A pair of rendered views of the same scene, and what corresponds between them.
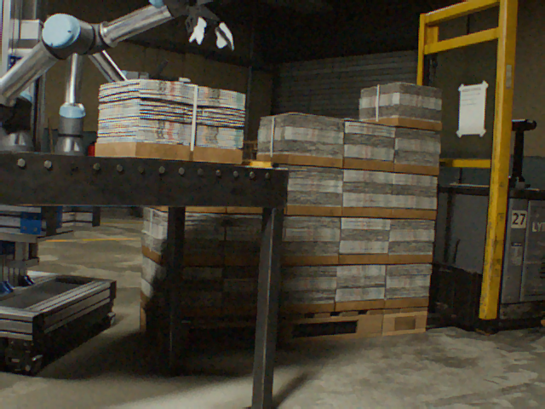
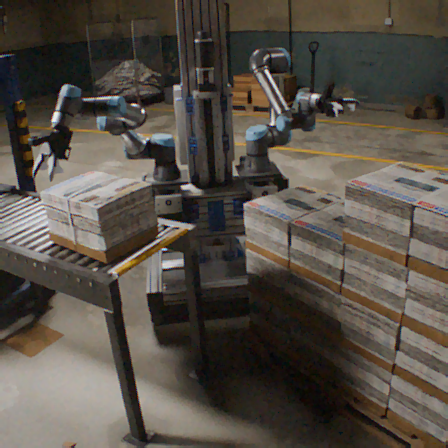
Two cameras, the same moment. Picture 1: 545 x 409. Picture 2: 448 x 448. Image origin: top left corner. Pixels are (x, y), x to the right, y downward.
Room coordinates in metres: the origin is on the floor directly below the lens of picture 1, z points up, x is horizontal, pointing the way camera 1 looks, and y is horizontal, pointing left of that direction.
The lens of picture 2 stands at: (2.03, -1.60, 1.65)
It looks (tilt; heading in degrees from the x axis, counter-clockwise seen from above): 23 degrees down; 79
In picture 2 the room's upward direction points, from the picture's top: 3 degrees counter-clockwise
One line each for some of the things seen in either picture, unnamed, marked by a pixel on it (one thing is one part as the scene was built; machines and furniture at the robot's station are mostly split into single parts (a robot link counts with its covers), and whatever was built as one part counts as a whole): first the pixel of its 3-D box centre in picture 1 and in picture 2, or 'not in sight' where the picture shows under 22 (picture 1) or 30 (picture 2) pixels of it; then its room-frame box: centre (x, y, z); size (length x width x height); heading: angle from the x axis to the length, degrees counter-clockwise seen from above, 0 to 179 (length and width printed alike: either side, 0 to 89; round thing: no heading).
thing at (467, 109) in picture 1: (463, 101); not in sight; (3.45, -1.05, 1.27); 0.57 x 0.01 x 0.65; 25
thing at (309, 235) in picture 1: (267, 250); (366, 316); (2.96, 0.02, 0.42); 1.17 x 0.39 x 0.83; 115
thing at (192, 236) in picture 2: not in sight; (85, 215); (1.82, 0.81, 0.74); 1.34 x 0.05 x 0.12; 136
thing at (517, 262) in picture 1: (496, 252); not in sight; (3.60, -1.37, 0.40); 0.69 x 0.55 x 0.80; 25
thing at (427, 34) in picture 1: (422, 153); not in sight; (3.74, -0.90, 0.97); 0.09 x 0.09 x 1.75; 25
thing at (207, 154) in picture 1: (196, 155); (119, 239); (1.98, 0.26, 0.83); 0.29 x 0.16 x 0.04; 40
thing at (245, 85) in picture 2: not in sight; (260, 92); (4.48, 6.76, 0.28); 1.20 x 0.83 x 0.57; 136
